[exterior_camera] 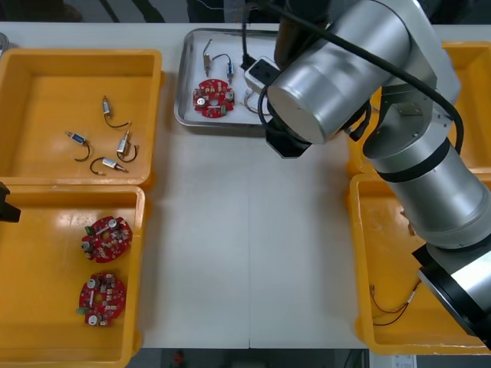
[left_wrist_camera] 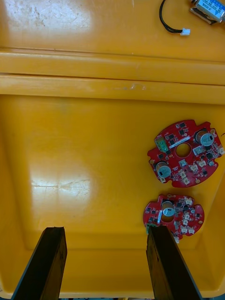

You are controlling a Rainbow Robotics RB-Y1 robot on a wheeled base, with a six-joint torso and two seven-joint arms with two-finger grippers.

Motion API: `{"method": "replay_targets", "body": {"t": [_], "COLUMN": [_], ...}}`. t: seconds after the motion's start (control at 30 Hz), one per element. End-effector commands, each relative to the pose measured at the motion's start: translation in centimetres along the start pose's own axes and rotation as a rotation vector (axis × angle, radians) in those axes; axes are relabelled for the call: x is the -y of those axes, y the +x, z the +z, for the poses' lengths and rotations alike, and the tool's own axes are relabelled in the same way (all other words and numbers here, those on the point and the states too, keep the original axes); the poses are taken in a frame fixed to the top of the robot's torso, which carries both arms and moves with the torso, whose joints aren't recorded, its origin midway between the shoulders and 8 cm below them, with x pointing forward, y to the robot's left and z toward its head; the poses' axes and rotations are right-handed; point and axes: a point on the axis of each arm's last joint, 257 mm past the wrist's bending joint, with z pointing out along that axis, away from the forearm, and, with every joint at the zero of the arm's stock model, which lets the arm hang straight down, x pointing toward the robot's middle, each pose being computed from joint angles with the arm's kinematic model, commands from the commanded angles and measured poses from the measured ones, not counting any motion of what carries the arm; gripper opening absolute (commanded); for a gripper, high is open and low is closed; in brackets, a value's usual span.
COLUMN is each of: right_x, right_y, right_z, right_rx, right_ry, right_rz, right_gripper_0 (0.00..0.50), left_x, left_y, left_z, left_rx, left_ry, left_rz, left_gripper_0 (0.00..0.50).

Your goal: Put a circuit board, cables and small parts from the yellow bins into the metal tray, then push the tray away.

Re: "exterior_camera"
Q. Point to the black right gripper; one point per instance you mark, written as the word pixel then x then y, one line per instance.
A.
pixel 285 143

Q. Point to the steel tray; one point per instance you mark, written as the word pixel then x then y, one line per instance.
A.
pixel 182 115

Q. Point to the yellow-orange plastic bin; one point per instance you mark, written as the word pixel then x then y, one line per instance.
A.
pixel 475 115
pixel 126 65
pixel 38 249
pixel 383 249

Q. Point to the round red circuit board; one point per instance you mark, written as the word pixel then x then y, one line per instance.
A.
pixel 207 86
pixel 105 245
pixel 100 295

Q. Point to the blue label solenoid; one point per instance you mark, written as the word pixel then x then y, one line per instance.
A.
pixel 229 69
pixel 77 138

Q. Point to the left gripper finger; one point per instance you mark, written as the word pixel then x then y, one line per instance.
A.
pixel 9 212
pixel 4 189

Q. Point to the white sheet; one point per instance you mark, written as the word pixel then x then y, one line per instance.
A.
pixel 195 61

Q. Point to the silver and black right arm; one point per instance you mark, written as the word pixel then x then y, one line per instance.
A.
pixel 383 57

